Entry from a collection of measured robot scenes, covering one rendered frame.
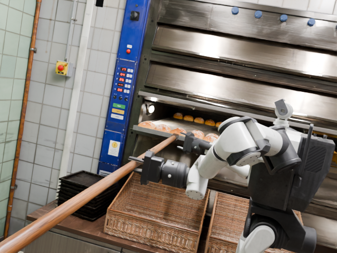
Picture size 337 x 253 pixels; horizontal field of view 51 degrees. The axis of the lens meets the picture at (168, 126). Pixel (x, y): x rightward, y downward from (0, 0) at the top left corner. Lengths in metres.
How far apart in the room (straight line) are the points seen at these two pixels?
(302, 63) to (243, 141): 1.45
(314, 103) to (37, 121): 1.95
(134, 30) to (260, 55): 0.86
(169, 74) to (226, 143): 1.46
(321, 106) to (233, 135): 1.46
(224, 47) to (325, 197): 1.16
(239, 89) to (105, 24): 1.03
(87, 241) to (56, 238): 0.19
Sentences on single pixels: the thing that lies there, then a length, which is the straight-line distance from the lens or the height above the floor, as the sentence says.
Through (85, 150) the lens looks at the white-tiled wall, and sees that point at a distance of 2.64.
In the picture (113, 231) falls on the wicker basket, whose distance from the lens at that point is 2.14.
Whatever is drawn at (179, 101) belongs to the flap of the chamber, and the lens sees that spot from 2.25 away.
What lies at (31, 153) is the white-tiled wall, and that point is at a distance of 2.85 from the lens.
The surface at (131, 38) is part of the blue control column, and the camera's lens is 2.48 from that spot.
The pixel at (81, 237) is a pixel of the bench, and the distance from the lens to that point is 2.18.
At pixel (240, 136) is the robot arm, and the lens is 1.01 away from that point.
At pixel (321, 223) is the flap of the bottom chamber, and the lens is 2.58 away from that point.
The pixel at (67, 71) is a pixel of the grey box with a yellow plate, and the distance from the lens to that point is 2.59.
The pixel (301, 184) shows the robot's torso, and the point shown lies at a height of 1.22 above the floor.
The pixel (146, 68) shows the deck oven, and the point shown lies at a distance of 2.46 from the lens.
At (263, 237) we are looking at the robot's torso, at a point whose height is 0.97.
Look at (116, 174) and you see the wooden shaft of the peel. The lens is 1.07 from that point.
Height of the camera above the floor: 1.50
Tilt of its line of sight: 7 degrees down
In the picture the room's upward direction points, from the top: 11 degrees clockwise
